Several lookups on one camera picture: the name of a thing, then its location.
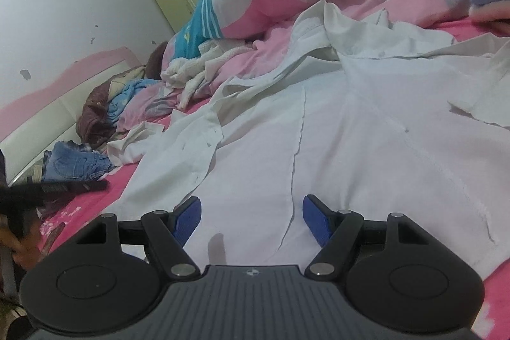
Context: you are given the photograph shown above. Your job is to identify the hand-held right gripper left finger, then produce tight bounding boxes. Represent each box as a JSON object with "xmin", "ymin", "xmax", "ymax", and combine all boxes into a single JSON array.
[{"xmin": 76, "ymin": 197, "xmax": 202, "ymax": 279}]

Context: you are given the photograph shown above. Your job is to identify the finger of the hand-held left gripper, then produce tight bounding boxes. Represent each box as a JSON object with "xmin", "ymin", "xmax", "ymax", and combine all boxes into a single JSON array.
[{"xmin": 12, "ymin": 180, "xmax": 109, "ymax": 203}]

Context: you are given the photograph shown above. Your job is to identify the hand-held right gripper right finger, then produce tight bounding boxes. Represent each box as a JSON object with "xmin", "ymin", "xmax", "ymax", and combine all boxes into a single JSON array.
[{"xmin": 303, "ymin": 195, "xmax": 429, "ymax": 279}]

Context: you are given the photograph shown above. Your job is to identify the white button shirt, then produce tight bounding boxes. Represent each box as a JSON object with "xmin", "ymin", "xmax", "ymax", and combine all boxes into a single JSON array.
[{"xmin": 106, "ymin": 0, "xmax": 510, "ymax": 285}]

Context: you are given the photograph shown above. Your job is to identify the person's left hand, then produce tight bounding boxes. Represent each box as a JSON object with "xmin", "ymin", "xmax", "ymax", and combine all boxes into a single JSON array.
[{"xmin": 0, "ymin": 222, "xmax": 42, "ymax": 270}]

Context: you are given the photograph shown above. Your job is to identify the blue denim jeans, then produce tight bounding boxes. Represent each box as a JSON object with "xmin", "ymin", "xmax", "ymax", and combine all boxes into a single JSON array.
[{"xmin": 40, "ymin": 141, "xmax": 116, "ymax": 183}]

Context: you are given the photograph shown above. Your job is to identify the pink and cream headboard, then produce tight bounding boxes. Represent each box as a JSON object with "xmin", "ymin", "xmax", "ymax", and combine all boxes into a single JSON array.
[{"xmin": 0, "ymin": 47, "xmax": 148, "ymax": 181}]

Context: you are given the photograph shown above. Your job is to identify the brown garment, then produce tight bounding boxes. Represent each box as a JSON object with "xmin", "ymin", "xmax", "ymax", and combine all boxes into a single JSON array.
[{"xmin": 76, "ymin": 41, "xmax": 170, "ymax": 149}]

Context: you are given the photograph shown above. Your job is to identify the light blue patterned cloth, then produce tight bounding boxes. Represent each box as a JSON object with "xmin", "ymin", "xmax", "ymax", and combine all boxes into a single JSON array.
[{"xmin": 106, "ymin": 79, "xmax": 160, "ymax": 126}]

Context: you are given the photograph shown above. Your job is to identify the cream patterned cloth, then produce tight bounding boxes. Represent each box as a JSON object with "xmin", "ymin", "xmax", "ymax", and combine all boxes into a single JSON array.
[{"xmin": 107, "ymin": 69, "xmax": 144, "ymax": 98}]

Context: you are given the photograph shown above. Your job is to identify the white knit garment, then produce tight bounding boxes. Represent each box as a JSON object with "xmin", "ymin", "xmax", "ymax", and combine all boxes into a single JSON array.
[{"xmin": 159, "ymin": 43, "xmax": 256, "ymax": 110}]

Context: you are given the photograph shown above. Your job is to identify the pink floral bed blanket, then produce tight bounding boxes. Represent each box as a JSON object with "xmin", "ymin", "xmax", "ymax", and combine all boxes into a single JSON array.
[{"xmin": 36, "ymin": 15, "xmax": 510, "ymax": 340}]

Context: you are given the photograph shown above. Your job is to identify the pale pink folded garment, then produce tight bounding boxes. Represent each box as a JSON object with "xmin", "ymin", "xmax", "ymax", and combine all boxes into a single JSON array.
[{"xmin": 468, "ymin": 5, "xmax": 510, "ymax": 24}]

